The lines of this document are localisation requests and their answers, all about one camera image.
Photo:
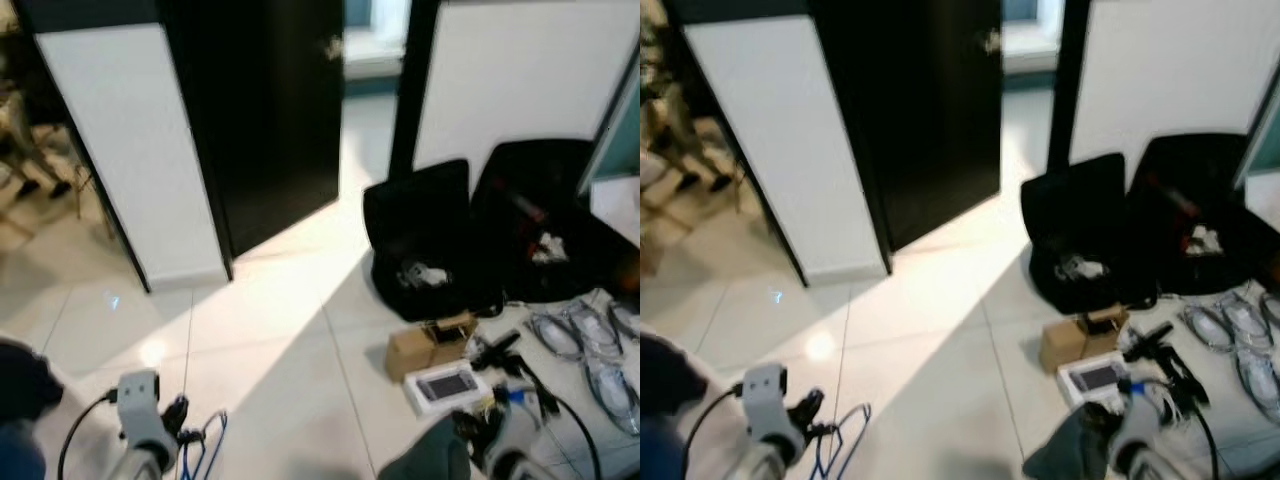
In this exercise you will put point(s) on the black door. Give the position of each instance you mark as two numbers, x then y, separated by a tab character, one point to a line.
270	120
920	120

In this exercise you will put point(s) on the black open soft bag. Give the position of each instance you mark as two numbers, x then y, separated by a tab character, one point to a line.
1080	215
420	220

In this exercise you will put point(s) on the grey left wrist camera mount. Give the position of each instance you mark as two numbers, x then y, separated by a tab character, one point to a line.
765	395
138	400

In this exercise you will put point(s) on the seated person legs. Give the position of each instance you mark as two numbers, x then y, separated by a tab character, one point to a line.
25	140
680	140

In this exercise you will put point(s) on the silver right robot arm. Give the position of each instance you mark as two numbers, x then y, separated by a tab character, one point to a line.
1155	470
535	470

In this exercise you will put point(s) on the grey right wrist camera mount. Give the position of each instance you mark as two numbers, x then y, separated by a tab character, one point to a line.
520	435
1138	430

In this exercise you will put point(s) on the dark navy clothes pile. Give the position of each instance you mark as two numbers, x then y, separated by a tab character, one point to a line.
25	380
668	375

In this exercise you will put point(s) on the small brown cardboard box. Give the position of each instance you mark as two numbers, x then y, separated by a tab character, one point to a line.
410	352
1065	345

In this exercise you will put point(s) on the white box with dark screen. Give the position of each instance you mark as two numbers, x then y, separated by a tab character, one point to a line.
445	385
1095	378

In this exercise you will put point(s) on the blue plastic hanger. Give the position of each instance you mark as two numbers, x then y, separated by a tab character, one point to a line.
186	460
820	455

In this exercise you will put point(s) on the small white gadget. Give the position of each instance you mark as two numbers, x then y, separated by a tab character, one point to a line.
422	273
1082	267

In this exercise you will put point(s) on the large black open bag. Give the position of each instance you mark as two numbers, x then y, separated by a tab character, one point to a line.
1240	240
590	250

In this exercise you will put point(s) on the grey underwear with lettered waistband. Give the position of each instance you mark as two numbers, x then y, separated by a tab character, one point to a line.
1060	450
425	455

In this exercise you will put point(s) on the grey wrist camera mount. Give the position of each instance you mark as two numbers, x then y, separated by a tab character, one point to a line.
765	395
1138	430
520	435
138	400

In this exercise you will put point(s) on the black door frame post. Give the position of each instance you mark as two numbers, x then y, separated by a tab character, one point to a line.
412	80
1070	80

